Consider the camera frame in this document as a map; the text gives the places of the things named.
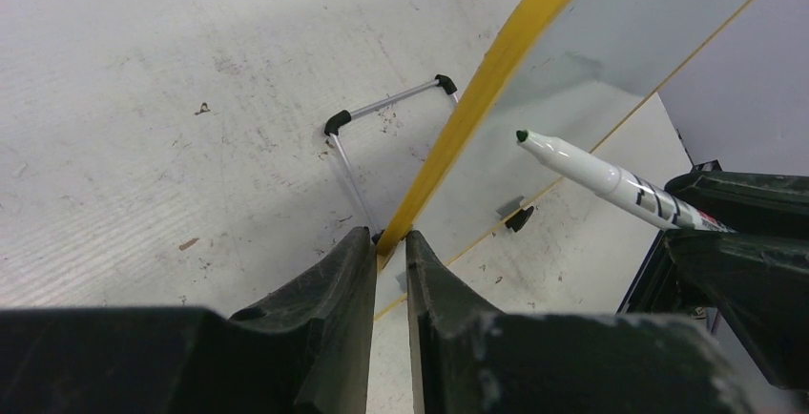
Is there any yellow framed whiteboard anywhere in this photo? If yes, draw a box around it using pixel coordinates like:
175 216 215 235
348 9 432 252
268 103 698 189
375 0 752 314

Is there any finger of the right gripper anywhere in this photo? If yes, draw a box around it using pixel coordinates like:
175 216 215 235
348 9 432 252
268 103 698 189
619 230 808 391
664 171 808 238

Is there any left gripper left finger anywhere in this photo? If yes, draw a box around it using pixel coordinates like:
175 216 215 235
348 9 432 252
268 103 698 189
1 227 376 413

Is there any metal wire whiteboard stand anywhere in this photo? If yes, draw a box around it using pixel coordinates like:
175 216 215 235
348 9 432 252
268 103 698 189
322 73 461 243

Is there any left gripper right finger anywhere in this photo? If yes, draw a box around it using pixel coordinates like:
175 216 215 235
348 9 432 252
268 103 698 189
405 231 753 413

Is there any white green marker pen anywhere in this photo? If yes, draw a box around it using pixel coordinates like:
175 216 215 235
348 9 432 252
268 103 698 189
516 130 734 233

